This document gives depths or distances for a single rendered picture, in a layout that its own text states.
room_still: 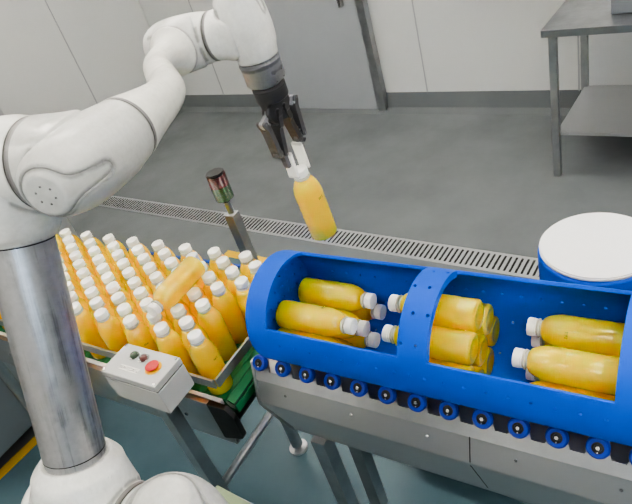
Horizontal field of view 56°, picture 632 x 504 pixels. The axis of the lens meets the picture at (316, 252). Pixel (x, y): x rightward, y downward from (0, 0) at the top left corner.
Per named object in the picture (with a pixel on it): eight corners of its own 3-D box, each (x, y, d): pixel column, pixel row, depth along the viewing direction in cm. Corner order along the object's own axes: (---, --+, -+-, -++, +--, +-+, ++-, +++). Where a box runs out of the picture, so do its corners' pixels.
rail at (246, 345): (220, 387, 157) (216, 380, 155) (217, 386, 157) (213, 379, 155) (295, 289, 182) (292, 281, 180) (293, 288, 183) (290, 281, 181)
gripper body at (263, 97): (268, 92, 124) (282, 130, 130) (291, 72, 129) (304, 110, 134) (242, 91, 128) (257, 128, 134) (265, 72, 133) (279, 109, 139)
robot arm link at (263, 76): (286, 46, 125) (295, 72, 129) (255, 47, 130) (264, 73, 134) (261, 67, 120) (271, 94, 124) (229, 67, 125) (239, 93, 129)
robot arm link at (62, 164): (136, 84, 80) (59, 94, 85) (53, 146, 67) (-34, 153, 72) (170, 169, 87) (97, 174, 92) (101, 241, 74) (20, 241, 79)
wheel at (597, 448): (611, 440, 112) (613, 437, 114) (586, 434, 115) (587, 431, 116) (609, 463, 112) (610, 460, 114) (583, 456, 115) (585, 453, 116)
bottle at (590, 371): (632, 359, 110) (528, 341, 120) (629, 358, 104) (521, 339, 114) (627, 397, 110) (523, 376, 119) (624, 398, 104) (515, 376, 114)
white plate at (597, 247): (568, 291, 139) (568, 295, 139) (686, 258, 137) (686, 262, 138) (521, 229, 162) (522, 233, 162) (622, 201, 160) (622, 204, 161)
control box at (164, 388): (171, 414, 147) (153, 386, 141) (117, 395, 157) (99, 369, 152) (195, 383, 153) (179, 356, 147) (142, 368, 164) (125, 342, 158)
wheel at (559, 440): (569, 430, 116) (571, 427, 118) (545, 424, 119) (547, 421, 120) (567, 452, 116) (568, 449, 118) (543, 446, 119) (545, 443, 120)
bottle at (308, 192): (306, 239, 155) (281, 181, 144) (321, 222, 158) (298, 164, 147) (327, 243, 150) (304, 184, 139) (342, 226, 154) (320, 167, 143)
